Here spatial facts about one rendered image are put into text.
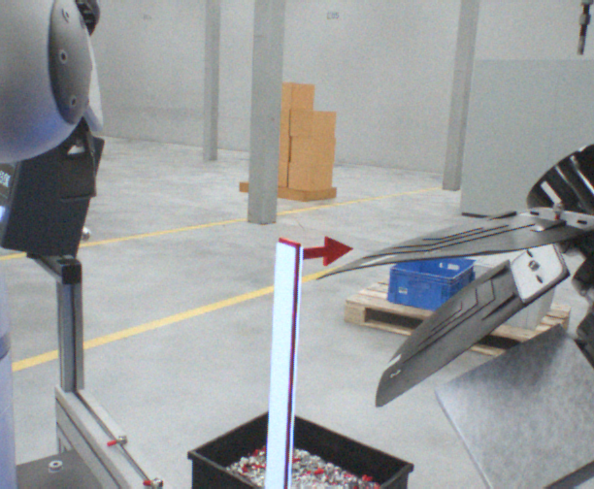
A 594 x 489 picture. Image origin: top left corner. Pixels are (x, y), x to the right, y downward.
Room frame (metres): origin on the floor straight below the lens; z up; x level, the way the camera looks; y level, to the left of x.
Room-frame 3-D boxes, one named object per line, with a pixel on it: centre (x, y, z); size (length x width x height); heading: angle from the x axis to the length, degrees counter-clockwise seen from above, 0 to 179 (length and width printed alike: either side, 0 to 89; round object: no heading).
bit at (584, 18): (0.68, -0.28, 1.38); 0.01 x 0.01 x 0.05
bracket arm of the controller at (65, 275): (0.98, 0.39, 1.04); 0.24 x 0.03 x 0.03; 36
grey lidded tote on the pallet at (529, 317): (3.67, -1.31, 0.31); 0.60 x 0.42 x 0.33; 150
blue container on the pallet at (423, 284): (3.92, -0.88, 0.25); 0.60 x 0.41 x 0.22; 150
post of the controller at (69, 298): (0.90, 0.33, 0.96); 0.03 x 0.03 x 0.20; 36
